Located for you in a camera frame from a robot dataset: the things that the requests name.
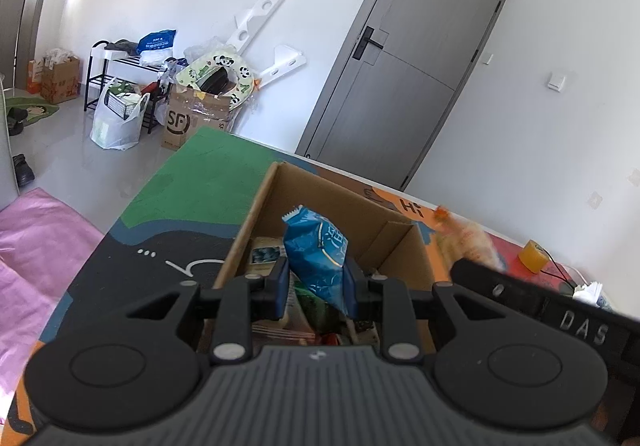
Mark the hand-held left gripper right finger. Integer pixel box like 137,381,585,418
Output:
345,256,506,367

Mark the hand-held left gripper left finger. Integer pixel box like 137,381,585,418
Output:
122,257,292,367

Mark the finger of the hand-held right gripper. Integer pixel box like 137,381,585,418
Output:
450,259,551,323

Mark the white cake packet blue picture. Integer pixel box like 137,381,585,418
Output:
247,236,288,277

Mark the blue snack packet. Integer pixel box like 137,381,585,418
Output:
281,205,351,317

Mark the green tissue box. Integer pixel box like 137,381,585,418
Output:
572,280,608,308

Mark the yellow tape roll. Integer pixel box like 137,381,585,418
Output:
517,239,549,274

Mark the colourful printed table mat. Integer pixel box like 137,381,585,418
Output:
15,126,616,427

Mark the printed cardboard box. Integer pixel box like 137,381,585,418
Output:
161,81,236,152

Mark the short white plastic board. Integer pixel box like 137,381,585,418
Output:
257,44,307,90

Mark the grey door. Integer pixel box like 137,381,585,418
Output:
295,0,515,192

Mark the white plastic bag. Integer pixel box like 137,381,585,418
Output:
90,76,151,150

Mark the pink blanket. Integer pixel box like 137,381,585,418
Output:
0,189,108,427

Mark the blue plastic bag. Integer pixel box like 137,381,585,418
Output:
137,29,177,67

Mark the tall white plastic board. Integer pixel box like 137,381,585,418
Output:
227,0,296,52

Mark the black shoe rack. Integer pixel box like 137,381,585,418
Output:
84,40,173,134

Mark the green floor rug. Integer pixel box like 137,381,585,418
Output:
5,96,60,127

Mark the small brown cardboard box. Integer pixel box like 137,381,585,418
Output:
40,55,81,104

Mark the orange carton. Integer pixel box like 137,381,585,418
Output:
26,59,45,94

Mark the black cable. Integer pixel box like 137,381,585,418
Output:
542,249,581,294

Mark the panda print seat ring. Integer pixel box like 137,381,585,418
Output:
175,51,256,110

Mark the black door handle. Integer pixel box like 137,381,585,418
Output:
352,26,387,60

